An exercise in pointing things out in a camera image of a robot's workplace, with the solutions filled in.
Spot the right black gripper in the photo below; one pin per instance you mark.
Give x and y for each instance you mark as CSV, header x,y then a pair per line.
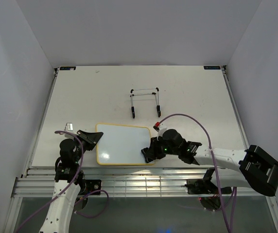
x,y
153,152

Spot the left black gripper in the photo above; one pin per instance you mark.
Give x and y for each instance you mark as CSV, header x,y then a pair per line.
x,y
93,137

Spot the yellow framed whiteboard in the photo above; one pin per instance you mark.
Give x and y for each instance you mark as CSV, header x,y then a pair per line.
x,y
121,145

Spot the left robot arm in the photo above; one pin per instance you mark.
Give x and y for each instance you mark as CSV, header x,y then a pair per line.
x,y
70,185

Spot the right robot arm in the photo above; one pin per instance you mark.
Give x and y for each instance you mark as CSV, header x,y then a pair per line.
x,y
251,168

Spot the left blue corner label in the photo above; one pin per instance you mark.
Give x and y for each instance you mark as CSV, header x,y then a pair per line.
x,y
67,68

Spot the blue corner label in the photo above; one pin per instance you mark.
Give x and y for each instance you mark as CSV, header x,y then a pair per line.
x,y
211,67
67,68

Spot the right blue corner label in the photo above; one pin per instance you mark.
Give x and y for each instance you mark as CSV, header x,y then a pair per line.
x,y
211,67

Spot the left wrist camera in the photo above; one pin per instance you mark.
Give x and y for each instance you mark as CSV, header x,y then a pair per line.
x,y
68,128

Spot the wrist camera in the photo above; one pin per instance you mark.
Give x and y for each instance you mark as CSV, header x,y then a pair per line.
x,y
68,128
160,128

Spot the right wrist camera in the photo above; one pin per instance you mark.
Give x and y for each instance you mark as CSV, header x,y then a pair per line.
x,y
160,128

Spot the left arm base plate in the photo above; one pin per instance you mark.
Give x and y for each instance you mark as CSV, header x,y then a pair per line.
x,y
88,186

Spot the wire whiteboard stand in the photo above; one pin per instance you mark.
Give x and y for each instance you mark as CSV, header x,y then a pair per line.
x,y
143,96

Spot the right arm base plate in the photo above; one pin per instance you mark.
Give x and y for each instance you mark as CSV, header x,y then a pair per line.
x,y
201,187

